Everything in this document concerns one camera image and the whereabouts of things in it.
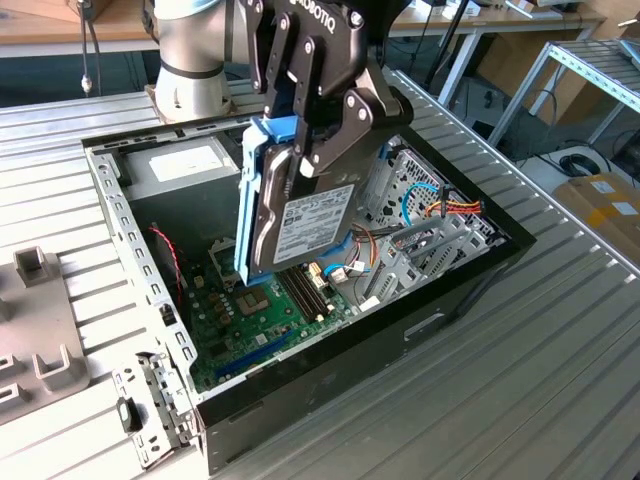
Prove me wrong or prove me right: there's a grey metal drive cage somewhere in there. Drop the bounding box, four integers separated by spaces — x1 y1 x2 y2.
359 133 402 225

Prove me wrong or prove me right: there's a cardboard box with yellow tape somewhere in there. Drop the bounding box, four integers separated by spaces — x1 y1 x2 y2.
552 173 640 274

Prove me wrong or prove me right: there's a hard disk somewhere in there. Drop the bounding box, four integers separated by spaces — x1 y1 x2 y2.
234 114 386 287

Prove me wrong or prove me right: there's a small brown box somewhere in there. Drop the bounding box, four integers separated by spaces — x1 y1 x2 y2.
29 0 109 24

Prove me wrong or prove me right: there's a black tripod pole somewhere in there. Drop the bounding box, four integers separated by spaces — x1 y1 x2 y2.
423 0 471 89

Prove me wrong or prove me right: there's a black case fan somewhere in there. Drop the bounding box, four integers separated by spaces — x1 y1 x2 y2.
147 222 187 321

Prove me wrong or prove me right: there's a metal socket cover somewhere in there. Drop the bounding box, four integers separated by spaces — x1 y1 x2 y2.
207 238 240 292

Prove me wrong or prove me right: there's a black oval latch button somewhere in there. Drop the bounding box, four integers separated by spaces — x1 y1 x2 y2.
115 397 145 434

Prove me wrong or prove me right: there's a grey power supply unit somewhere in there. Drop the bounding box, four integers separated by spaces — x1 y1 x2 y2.
121 135 246 251

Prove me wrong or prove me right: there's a metal expansion slot bracket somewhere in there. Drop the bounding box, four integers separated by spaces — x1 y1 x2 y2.
110 349 206 471

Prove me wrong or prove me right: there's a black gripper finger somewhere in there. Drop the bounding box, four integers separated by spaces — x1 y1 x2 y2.
299 69 415 177
249 0 329 156

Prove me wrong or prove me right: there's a blue wire with white tag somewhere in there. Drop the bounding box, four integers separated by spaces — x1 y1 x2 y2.
322 263 374 282

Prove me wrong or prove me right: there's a grey parts rack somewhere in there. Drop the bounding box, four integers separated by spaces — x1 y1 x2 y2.
0 244 91 426

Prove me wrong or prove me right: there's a multicoloured wire bundle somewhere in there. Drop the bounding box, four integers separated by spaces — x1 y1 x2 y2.
348 223 381 304

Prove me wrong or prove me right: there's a grey metal disk bay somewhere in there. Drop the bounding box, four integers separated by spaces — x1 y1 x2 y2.
359 218 504 312

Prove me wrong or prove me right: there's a black open PC case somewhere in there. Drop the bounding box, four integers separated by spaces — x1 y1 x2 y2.
81 91 537 476

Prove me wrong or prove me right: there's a red fan wire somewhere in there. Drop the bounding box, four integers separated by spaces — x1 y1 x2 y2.
148 225 185 305

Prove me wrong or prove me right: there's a blue expansion slot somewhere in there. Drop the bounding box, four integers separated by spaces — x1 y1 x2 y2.
214 327 296 381

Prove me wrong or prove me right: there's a black RAM slot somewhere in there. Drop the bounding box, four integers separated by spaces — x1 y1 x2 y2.
285 270 319 321
293 267 326 318
301 263 334 314
278 273 312 324

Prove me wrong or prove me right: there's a blue disk data wire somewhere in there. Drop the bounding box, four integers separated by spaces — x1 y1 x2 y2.
398 181 440 229

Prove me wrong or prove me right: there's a wooden desk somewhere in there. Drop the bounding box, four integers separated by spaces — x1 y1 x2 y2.
0 0 609 109

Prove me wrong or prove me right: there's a cable with silver plug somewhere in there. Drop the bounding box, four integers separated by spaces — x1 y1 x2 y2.
75 0 103 98

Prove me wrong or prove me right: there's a metal slat side table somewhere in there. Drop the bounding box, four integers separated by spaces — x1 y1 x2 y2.
487 38 640 151

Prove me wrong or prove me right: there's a green motherboard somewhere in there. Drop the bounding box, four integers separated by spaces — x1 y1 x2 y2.
182 239 361 394

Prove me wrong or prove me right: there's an orange red power wire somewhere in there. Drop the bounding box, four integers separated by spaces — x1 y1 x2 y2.
424 185 487 219

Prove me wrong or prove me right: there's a CPU socket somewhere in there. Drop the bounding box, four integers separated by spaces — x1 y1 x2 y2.
234 287 275 319

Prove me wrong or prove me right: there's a coiled black cable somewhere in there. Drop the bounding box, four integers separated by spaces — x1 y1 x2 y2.
558 152 609 177

